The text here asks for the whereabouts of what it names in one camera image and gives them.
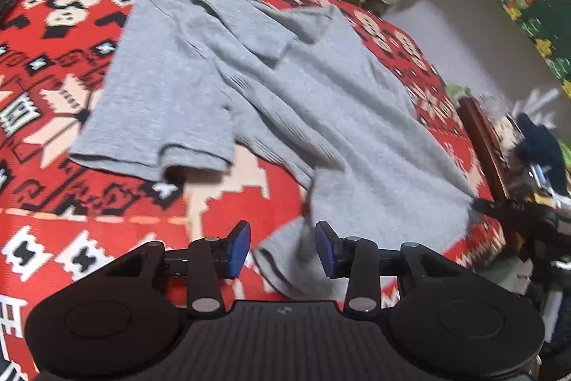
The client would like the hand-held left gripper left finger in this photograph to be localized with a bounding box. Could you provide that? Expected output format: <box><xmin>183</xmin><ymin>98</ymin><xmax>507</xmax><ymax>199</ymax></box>
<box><xmin>131</xmin><ymin>221</ymin><xmax>253</xmax><ymax>318</ymax></box>

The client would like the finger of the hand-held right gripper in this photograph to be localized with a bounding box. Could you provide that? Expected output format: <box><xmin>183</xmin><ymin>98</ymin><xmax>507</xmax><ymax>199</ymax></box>
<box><xmin>470</xmin><ymin>198</ymin><xmax>528</xmax><ymax>222</ymax></box>

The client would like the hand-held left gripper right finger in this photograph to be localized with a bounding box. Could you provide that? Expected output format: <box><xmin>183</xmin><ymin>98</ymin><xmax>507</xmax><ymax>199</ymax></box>
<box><xmin>314</xmin><ymin>221</ymin><xmax>447</xmax><ymax>316</ymax></box>

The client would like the grey t-shirt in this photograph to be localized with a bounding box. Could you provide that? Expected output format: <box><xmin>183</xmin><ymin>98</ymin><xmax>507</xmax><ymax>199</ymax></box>
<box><xmin>69</xmin><ymin>0</ymin><xmax>485</xmax><ymax>302</ymax></box>

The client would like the wooden bedside table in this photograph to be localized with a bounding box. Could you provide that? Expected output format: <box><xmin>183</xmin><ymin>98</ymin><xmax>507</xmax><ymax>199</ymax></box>
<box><xmin>459</xmin><ymin>95</ymin><xmax>515</xmax><ymax>204</ymax></box>

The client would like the dark blue knit hat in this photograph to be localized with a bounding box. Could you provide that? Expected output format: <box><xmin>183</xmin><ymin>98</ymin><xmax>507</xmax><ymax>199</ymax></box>
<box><xmin>516</xmin><ymin>113</ymin><xmax>566</xmax><ymax>195</ymax></box>

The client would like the green plush toy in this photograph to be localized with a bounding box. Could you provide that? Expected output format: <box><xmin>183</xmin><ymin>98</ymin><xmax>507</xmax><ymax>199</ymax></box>
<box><xmin>446</xmin><ymin>84</ymin><xmax>468</xmax><ymax>104</ymax></box>

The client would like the red patterned blanket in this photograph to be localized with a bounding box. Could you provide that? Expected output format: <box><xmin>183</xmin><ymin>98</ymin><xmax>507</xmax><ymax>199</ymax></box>
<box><xmin>0</xmin><ymin>0</ymin><xmax>508</xmax><ymax>381</ymax></box>

